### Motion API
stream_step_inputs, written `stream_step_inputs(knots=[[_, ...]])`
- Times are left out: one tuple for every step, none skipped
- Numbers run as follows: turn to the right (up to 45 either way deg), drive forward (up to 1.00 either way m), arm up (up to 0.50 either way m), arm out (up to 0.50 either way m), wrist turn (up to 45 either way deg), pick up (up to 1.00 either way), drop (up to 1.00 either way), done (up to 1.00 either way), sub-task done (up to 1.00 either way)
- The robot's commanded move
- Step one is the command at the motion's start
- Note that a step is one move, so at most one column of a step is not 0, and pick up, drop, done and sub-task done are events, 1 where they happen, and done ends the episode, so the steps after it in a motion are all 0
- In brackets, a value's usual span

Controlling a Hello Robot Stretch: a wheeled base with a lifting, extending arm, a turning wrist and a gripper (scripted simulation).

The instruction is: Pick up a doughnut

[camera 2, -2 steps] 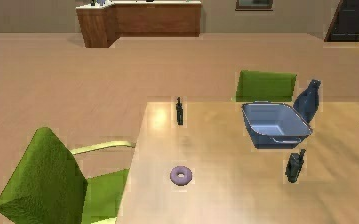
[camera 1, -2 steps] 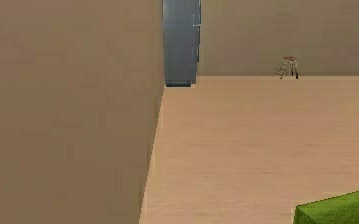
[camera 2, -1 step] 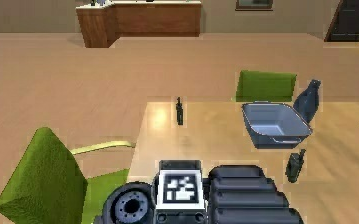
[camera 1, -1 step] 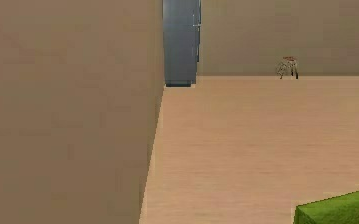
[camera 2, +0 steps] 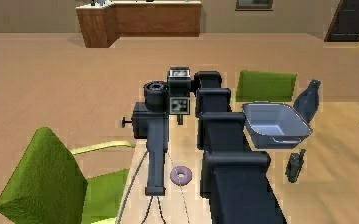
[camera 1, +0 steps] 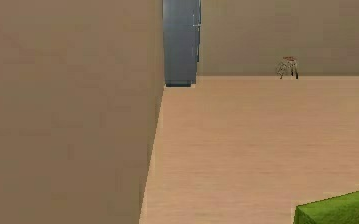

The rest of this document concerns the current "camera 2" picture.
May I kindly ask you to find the pale wooden table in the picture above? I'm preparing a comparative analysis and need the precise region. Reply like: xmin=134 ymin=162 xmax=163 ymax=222
xmin=114 ymin=98 xmax=359 ymax=224

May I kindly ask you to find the brown framed picture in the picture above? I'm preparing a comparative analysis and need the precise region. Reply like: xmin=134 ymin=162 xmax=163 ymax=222
xmin=235 ymin=0 xmax=274 ymax=12

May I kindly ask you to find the brown wooden counter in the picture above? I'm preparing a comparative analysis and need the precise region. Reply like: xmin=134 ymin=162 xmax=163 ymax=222
xmin=74 ymin=0 xmax=203 ymax=49

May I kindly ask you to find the purple doughnut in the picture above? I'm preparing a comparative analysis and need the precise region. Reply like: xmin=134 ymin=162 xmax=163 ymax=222
xmin=169 ymin=165 xmax=194 ymax=186

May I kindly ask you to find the small dark green bottle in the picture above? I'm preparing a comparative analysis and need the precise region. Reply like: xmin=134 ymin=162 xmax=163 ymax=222
xmin=284 ymin=148 xmax=308 ymax=184

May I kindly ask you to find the green chair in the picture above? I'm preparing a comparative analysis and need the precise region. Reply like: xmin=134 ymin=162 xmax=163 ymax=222
xmin=0 ymin=126 xmax=137 ymax=224
xmin=235 ymin=69 xmax=298 ymax=103

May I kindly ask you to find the dark room door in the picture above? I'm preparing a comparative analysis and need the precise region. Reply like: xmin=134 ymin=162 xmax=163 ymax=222
xmin=323 ymin=0 xmax=359 ymax=43

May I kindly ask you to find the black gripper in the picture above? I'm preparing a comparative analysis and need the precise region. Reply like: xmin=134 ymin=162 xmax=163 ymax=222
xmin=115 ymin=80 xmax=191 ymax=224

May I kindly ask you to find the dark blue bottle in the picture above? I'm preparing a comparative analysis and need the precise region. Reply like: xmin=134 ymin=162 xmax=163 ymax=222
xmin=292 ymin=78 xmax=322 ymax=125

